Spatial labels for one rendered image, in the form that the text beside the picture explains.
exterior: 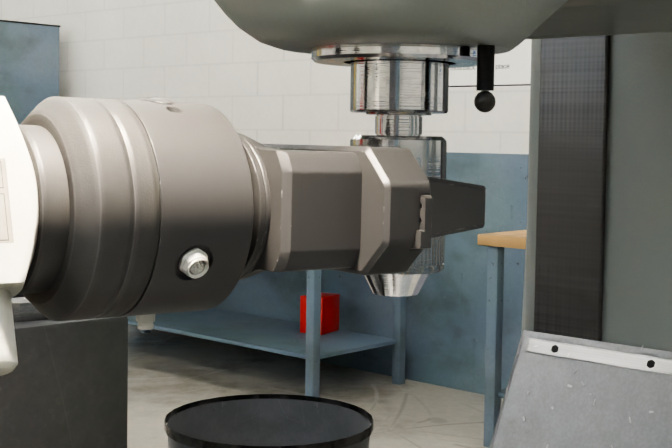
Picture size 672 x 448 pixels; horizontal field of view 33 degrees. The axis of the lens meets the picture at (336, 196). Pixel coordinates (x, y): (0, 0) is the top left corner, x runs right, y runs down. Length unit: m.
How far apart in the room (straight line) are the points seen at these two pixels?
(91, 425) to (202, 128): 0.41
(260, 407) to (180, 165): 2.41
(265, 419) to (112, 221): 2.43
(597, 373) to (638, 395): 0.04
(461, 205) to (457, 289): 5.21
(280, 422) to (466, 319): 2.98
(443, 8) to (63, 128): 0.16
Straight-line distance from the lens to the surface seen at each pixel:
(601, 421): 0.89
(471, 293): 5.69
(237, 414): 2.82
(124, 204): 0.42
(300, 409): 2.82
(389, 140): 0.52
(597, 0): 0.62
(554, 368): 0.92
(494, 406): 4.73
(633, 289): 0.90
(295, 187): 0.46
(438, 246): 0.54
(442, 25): 0.48
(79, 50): 8.07
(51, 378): 0.80
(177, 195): 0.43
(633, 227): 0.90
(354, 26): 0.48
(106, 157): 0.42
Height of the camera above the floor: 1.27
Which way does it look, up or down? 3 degrees down
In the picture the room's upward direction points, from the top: 1 degrees clockwise
